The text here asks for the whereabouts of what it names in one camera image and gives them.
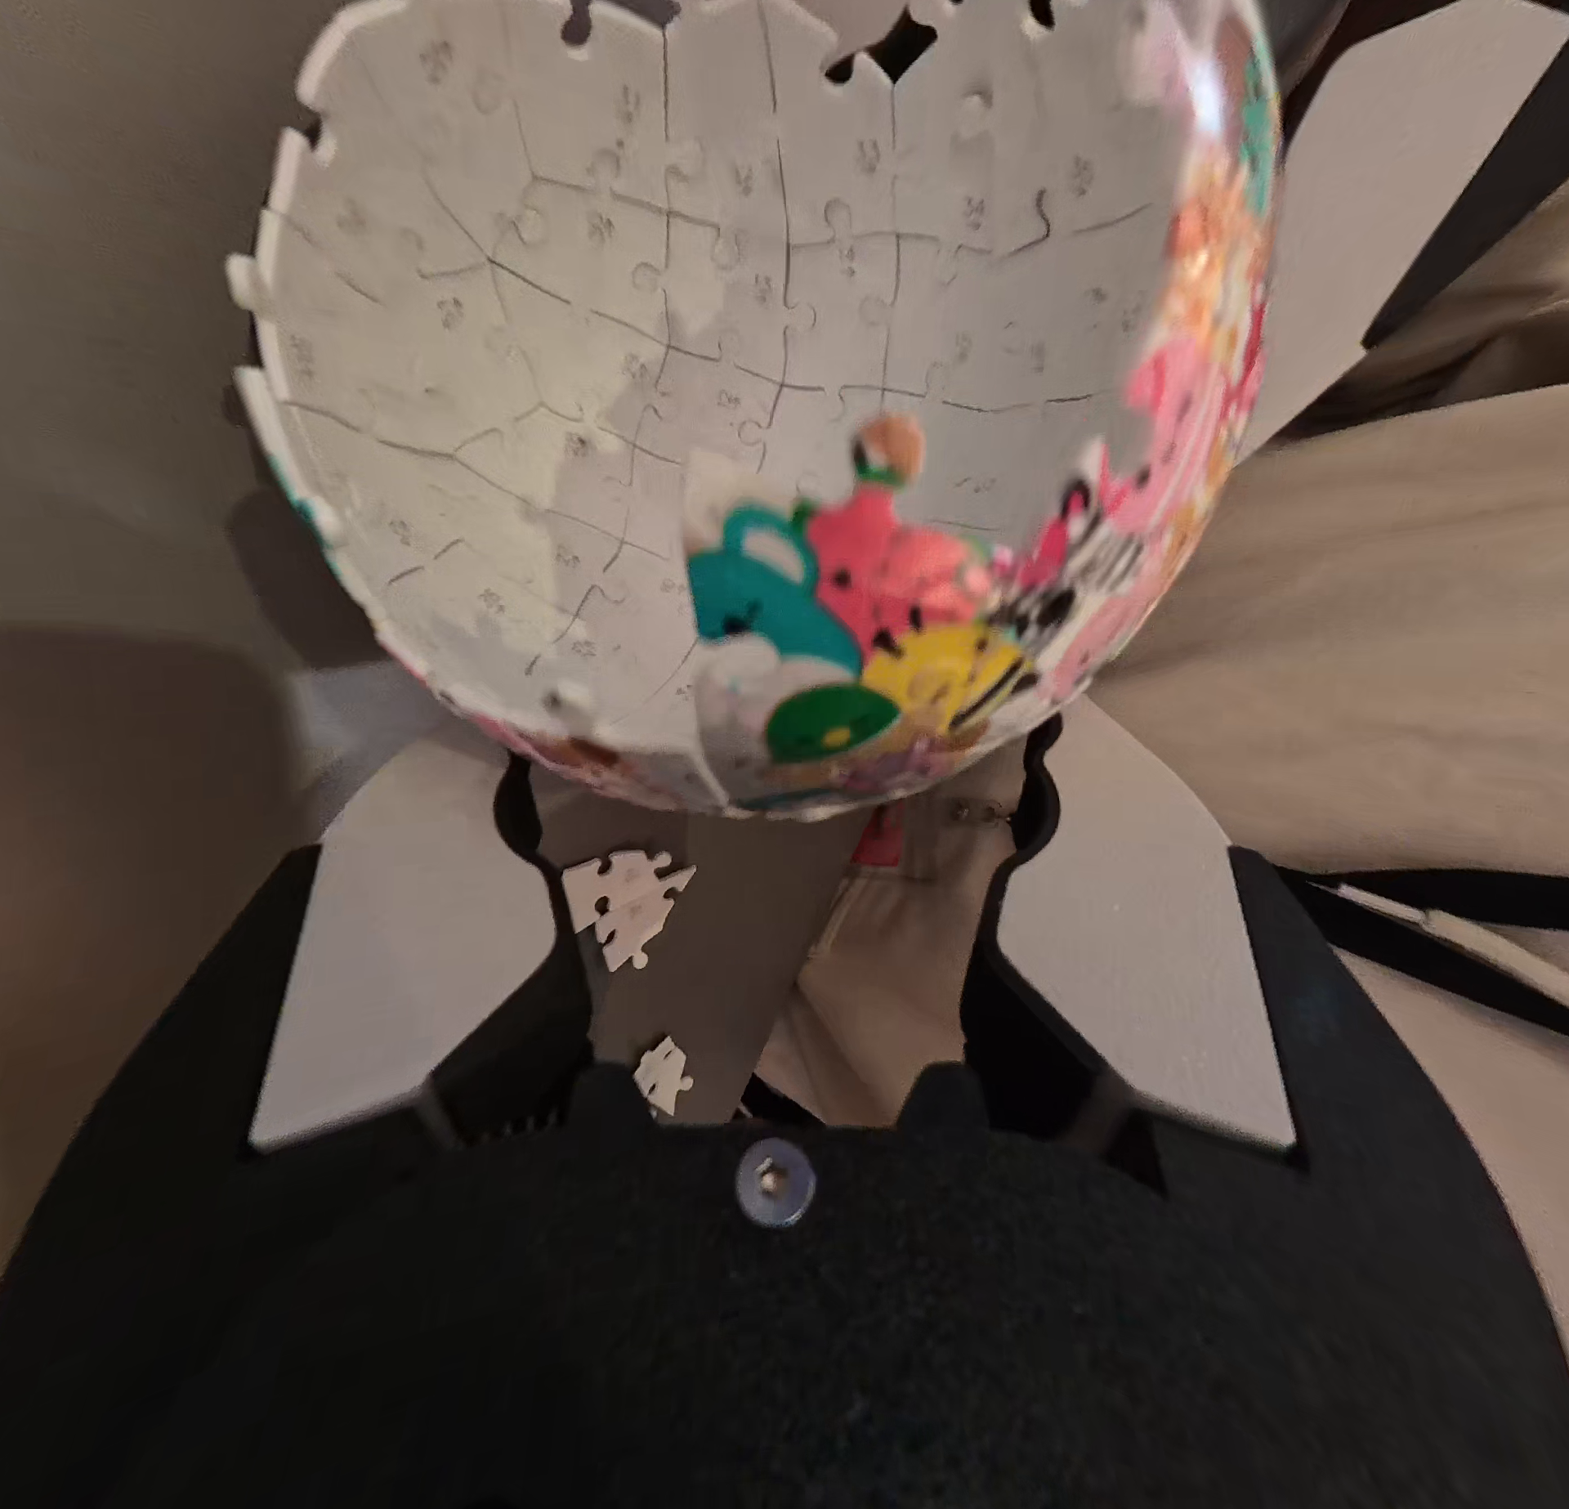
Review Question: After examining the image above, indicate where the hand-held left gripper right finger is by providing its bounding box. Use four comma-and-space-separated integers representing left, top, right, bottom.
960, 704, 1299, 1155

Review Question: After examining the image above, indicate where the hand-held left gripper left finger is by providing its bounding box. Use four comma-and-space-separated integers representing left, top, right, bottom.
249, 750, 598, 1152

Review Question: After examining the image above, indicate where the colourful puzzle ball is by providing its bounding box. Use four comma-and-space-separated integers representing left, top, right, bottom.
225, 0, 1285, 825

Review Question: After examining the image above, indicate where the white puzzle piece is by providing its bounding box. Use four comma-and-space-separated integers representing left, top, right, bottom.
594, 863, 698, 974
631, 1035, 696, 1121
561, 850, 675, 929

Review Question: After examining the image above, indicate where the black strap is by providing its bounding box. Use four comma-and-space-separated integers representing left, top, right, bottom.
1275, 867, 1569, 1011

